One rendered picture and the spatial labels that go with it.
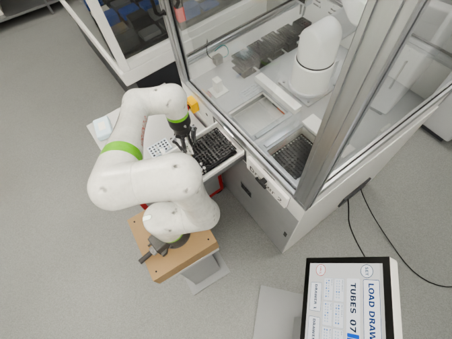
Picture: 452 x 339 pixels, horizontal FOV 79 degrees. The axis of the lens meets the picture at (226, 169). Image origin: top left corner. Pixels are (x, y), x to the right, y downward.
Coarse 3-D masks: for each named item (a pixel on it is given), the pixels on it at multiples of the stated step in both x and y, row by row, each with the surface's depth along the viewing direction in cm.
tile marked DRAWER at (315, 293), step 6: (312, 282) 98; (318, 282) 96; (312, 288) 97; (318, 288) 96; (312, 294) 96; (318, 294) 95; (312, 300) 95; (318, 300) 94; (312, 306) 94; (318, 306) 93
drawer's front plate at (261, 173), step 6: (252, 162) 131; (252, 168) 136; (258, 168) 129; (258, 174) 133; (264, 174) 128; (270, 180) 126; (270, 186) 129; (276, 186) 124; (270, 192) 134; (276, 192) 127; (282, 192) 123; (276, 198) 131; (282, 198) 125; (288, 198) 121; (282, 204) 129
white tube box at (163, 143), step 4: (164, 140) 158; (156, 144) 157; (160, 144) 156; (164, 144) 156; (168, 144) 156; (148, 148) 156; (152, 148) 155; (156, 148) 156; (160, 148) 155; (164, 148) 155; (168, 148) 155; (172, 148) 156; (152, 152) 154; (160, 152) 155; (152, 156) 153; (156, 156) 152
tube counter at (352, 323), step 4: (348, 320) 83; (352, 320) 82; (356, 320) 81; (348, 324) 82; (352, 324) 81; (356, 324) 80; (348, 328) 82; (352, 328) 81; (356, 328) 80; (348, 332) 81; (352, 332) 80; (356, 332) 79; (360, 332) 79; (348, 336) 81; (352, 336) 80; (356, 336) 79; (360, 336) 78
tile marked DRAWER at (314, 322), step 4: (312, 316) 93; (316, 316) 92; (308, 320) 93; (312, 320) 92; (316, 320) 91; (308, 324) 93; (312, 324) 91; (316, 324) 90; (308, 328) 92; (312, 328) 91; (316, 328) 90; (308, 332) 91; (312, 332) 90; (316, 332) 89; (308, 336) 91; (312, 336) 90; (316, 336) 89
